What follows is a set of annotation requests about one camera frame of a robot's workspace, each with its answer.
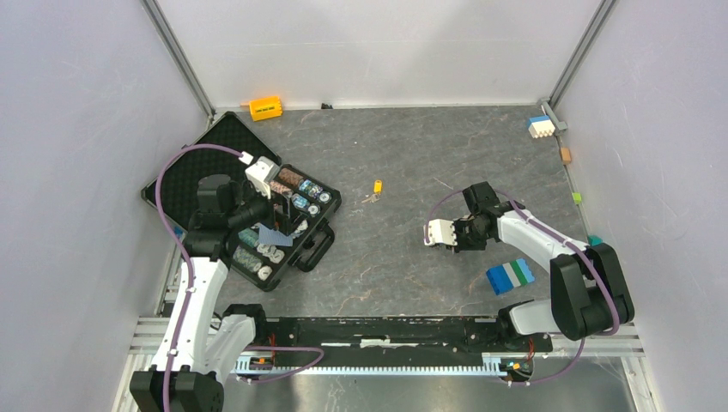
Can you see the orange yellow toy block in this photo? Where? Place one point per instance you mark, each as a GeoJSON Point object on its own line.
{"type": "Point", "coordinates": [265, 108]}

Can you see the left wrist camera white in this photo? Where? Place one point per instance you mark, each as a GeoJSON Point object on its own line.
{"type": "Point", "coordinates": [261, 173]}

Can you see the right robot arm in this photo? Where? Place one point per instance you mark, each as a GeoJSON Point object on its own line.
{"type": "Point", "coordinates": [588, 292]}

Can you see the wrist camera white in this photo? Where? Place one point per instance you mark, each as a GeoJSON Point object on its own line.
{"type": "Point", "coordinates": [261, 173]}
{"type": "Point", "coordinates": [439, 232]}

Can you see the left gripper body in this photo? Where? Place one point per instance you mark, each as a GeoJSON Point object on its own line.
{"type": "Point", "coordinates": [281, 220]}

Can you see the small orange cube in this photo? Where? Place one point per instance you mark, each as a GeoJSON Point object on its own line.
{"type": "Point", "coordinates": [566, 157]}

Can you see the blue green white block stack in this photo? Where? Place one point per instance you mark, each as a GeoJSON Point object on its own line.
{"type": "Point", "coordinates": [506, 277]}

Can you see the small teal cube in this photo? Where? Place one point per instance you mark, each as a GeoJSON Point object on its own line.
{"type": "Point", "coordinates": [594, 240]}

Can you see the black poker chip case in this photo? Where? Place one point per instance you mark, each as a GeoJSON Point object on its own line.
{"type": "Point", "coordinates": [228, 148]}

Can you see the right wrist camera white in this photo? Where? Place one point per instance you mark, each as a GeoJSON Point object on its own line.
{"type": "Point", "coordinates": [439, 232]}

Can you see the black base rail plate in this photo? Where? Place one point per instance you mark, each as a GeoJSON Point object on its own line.
{"type": "Point", "coordinates": [393, 344]}

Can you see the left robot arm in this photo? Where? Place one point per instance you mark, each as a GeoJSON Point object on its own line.
{"type": "Point", "coordinates": [190, 368]}

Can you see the key with yellow tag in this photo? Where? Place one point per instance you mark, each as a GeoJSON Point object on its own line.
{"type": "Point", "coordinates": [376, 194]}

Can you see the blue white toy block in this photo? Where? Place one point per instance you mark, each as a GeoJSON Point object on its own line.
{"type": "Point", "coordinates": [541, 126]}

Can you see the blue playing card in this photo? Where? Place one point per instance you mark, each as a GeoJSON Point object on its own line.
{"type": "Point", "coordinates": [267, 236]}

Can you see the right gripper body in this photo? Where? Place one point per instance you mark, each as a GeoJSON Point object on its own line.
{"type": "Point", "coordinates": [468, 236]}

